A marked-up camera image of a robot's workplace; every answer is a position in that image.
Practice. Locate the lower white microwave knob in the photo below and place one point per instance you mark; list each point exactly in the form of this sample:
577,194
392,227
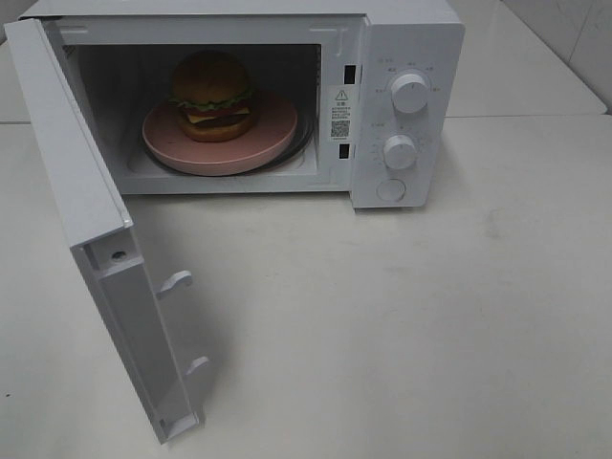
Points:
399,152

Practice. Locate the upper white microwave knob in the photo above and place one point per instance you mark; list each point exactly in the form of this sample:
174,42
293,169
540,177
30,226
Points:
410,91

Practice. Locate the pink round plate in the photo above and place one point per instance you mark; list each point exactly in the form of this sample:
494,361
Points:
272,138

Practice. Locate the round white door button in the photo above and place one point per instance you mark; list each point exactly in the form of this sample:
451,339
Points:
391,190

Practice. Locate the white microwave oven body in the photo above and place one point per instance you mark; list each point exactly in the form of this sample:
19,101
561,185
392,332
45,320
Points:
126,51

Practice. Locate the glass microwave turntable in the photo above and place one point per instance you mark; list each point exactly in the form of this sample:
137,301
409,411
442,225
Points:
306,134

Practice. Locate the white warning label sticker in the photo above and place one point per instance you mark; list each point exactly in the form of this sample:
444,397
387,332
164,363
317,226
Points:
340,112

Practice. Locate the white microwave knob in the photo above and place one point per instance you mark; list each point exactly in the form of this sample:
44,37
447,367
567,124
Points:
410,91
399,152

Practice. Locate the toy burger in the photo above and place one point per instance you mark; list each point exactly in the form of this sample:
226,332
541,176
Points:
212,94

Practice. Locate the white microwave door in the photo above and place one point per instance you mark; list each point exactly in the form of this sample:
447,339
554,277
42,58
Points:
98,227

